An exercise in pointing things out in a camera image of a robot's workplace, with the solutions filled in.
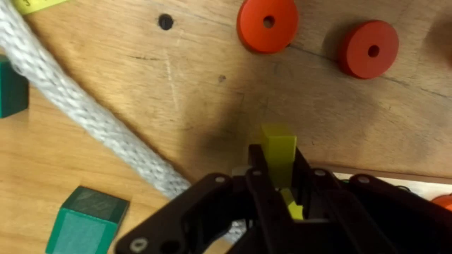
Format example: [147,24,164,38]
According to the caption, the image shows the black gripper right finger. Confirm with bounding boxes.
[293,147,452,254]

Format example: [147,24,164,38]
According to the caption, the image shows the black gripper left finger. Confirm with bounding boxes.
[115,143,303,254]

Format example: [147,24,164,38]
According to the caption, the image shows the yellow wooden block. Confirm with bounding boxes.
[260,123,306,223]

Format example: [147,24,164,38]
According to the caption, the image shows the green wooden block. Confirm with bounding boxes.
[46,185,132,254]
[0,55,32,119]

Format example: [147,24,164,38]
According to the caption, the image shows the orange wooden disc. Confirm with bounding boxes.
[236,0,300,55]
[337,18,402,80]

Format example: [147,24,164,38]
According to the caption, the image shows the yellow black tape measure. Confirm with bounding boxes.
[13,0,68,16]

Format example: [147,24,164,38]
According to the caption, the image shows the red peg ring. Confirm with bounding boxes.
[431,193,452,212]

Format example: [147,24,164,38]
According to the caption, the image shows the white braided rope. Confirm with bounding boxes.
[0,3,246,246]

